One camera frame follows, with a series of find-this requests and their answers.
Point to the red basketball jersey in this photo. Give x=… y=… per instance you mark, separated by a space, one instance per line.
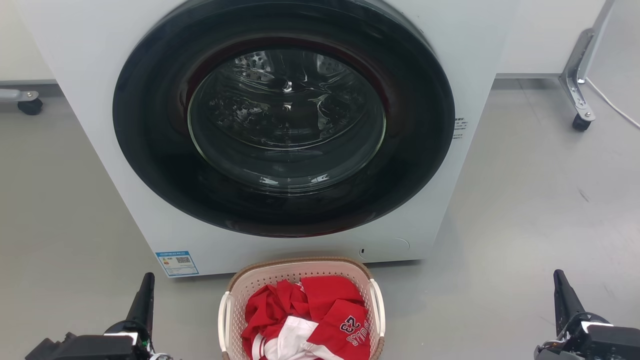
x=327 y=295

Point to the black caster wheel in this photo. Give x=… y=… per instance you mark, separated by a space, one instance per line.
x=30 y=106
x=581 y=123

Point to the blue energy label sticker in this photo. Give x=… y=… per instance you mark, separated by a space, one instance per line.
x=177 y=263

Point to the black round washer door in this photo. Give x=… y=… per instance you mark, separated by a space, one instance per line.
x=150 y=150

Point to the round white filter hatch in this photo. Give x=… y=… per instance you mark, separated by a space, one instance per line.
x=387 y=248

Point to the white front-load washing machine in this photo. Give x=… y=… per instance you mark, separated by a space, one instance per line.
x=90 y=100

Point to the beige perforated laundry basket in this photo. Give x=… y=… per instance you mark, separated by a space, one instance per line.
x=255 y=280

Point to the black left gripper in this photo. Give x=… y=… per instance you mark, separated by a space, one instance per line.
x=95 y=347

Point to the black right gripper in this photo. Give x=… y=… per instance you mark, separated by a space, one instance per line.
x=600 y=340

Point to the tall grey metal stand leg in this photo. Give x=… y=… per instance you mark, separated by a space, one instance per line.
x=575 y=75

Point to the white garment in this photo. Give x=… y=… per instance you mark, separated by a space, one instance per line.
x=295 y=335

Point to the small text sticker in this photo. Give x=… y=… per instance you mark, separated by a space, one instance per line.
x=460 y=127

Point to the short grey metal caster bracket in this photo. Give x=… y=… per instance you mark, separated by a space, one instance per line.
x=17 y=94

